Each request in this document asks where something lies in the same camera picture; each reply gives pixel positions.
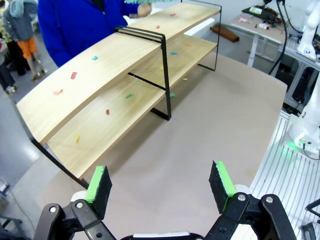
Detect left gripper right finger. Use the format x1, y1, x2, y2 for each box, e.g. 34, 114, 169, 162
203, 160, 297, 240

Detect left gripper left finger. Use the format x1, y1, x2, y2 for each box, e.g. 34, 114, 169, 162
33, 165, 118, 240

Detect teal microfibre duster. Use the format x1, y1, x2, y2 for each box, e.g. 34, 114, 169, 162
124, 0, 182, 6

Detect aluminium slotted robot base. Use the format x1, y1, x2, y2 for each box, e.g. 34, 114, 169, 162
249, 37, 320, 240

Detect person's left forearm blue sleeve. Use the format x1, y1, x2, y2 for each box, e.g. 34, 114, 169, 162
119, 0, 141, 17

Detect person's left hand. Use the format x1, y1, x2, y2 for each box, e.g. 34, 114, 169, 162
128, 2, 153, 19

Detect person in floral clothes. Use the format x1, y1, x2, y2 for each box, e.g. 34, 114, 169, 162
0, 4, 18, 95

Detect brown rolled mat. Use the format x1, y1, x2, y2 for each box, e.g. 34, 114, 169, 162
209, 24, 240, 43

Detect cluttered beige work table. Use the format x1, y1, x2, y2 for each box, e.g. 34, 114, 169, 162
231, 13, 288, 68

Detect person torso blue jacket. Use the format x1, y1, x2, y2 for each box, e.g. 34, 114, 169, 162
37, 0, 140, 68

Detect green circuit board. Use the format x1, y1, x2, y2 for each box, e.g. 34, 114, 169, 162
241, 6, 264, 16

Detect person grey hoodie orange shorts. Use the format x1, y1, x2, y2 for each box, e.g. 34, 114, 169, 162
2, 0, 47, 81

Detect wooden two-tier shelf black frame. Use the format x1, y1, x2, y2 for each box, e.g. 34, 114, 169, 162
16, 1, 223, 190

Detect black hanging cable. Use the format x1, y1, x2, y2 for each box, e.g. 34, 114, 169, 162
268, 0, 305, 76

